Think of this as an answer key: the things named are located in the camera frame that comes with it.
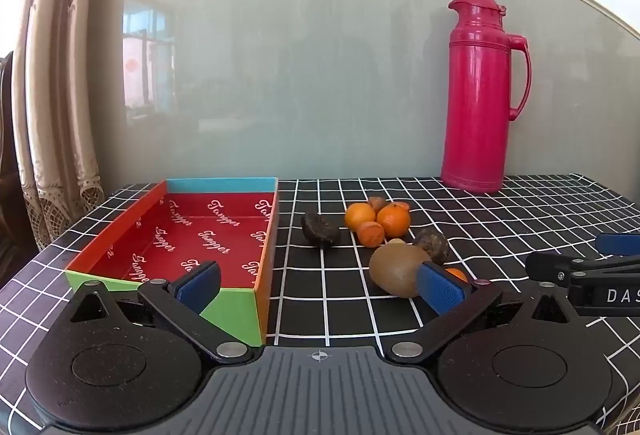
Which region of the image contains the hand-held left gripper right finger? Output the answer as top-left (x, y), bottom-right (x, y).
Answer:
top-left (385, 261), bottom-right (576, 363)

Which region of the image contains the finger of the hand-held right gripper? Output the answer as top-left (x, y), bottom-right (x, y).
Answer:
top-left (526, 251), bottom-right (640, 285)
top-left (595, 232), bottom-right (640, 256)

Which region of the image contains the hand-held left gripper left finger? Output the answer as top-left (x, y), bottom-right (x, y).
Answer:
top-left (67, 260), bottom-right (253, 362)

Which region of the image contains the dark wrinkled passion fruit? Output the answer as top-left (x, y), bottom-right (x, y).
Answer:
top-left (413, 227), bottom-right (450, 265)
top-left (301, 212), bottom-right (342, 248)

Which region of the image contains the brown kiwi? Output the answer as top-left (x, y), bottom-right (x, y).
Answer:
top-left (369, 242), bottom-right (435, 299)

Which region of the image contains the colourful cardboard box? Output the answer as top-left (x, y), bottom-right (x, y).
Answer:
top-left (64, 176), bottom-right (280, 347)

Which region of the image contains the pink thermos flask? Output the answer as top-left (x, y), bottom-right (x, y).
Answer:
top-left (440, 0), bottom-right (533, 194)

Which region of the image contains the beige lace curtain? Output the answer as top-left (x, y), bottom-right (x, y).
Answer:
top-left (10, 0), bottom-right (108, 253)

